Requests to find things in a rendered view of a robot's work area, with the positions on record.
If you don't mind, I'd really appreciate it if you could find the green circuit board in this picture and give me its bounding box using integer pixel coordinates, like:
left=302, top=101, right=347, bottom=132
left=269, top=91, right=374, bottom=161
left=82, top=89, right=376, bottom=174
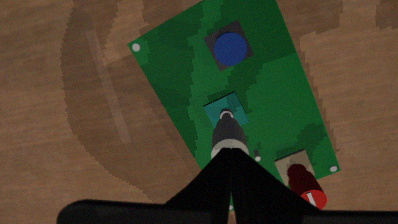
left=127, top=0, right=341, bottom=210

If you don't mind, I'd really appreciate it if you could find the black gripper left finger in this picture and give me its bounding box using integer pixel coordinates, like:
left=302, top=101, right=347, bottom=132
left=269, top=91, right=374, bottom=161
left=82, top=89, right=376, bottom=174
left=56, top=148, right=233, bottom=224

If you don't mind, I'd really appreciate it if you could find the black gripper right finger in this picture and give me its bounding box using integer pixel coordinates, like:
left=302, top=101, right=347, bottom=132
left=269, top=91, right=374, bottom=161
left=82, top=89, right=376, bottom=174
left=231, top=148, right=398, bottom=224

